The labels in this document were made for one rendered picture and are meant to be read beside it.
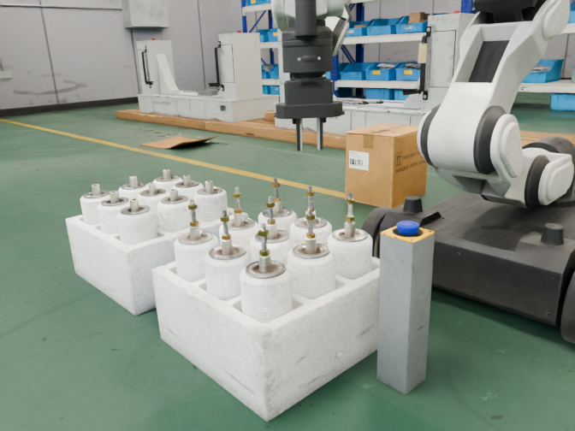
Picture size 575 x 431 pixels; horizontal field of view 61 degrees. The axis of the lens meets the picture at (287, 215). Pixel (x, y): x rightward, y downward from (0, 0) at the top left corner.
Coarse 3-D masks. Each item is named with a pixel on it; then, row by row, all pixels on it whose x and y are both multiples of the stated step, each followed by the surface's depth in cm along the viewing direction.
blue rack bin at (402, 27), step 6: (408, 18) 590; (402, 24) 566; (408, 24) 561; (414, 24) 556; (420, 24) 551; (426, 24) 556; (396, 30) 574; (402, 30) 569; (408, 30) 564; (414, 30) 559; (420, 30) 554
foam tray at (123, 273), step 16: (80, 224) 140; (96, 224) 140; (208, 224) 136; (80, 240) 141; (96, 240) 132; (112, 240) 127; (160, 240) 126; (80, 256) 144; (96, 256) 135; (112, 256) 126; (128, 256) 120; (144, 256) 123; (160, 256) 127; (80, 272) 148; (96, 272) 138; (112, 272) 129; (128, 272) 121; (144, 272) 124; (112, 288) 132; (128, 288) 124; (144, 288) 125; (128, 304) 126; (144, 304) 126
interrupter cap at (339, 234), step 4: (344, 228) 108; (356, 228) 107; (336, 232) 106; (340, 232) 106; (344, 232) 106; (356, 232) 106; (360, 232) 105; (364, 232) 105; (332, 236) 104; (336, 236) 104; (340, 236) 104; (344, 236) 104; (356, 236) 104; (360, 236) 103; (364, 236) 103; (340, 240) 102; (344, 240) 101; (348, 240) 101; (352, 240) 101; (356, 240) 101; (360, 240) 101
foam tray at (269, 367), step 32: (160, 288) 108; (192, 288) 99; (352, 288) 97; (160, 320) 112; (192, 320) 100; (224, 320) 90; (288, 320) 86; (320, 320) 91; (352, 320) 98; (192, 352) 104; (224, 352) 93; (256, 352) 84; (288, 352) 87; (320, 352) 93; (352, 352) 101; (224, 384) 96; (256, 384) 87; (288, 384) 89; (320, 384) 96
